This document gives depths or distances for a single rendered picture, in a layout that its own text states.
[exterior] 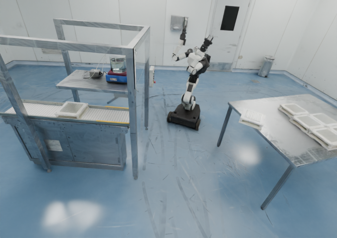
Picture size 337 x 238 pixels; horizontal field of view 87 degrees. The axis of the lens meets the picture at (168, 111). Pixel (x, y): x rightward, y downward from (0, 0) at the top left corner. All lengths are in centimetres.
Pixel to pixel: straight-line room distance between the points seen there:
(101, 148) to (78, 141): 26
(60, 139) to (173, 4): 419
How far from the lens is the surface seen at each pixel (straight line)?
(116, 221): 221
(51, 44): 167
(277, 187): 224
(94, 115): 209
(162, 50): 546
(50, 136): 245
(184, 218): 222
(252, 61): 644
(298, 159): 205
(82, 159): 254
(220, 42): 578
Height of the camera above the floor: 200
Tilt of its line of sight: 34 degrees down
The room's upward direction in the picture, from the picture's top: 5 degrees clockwise
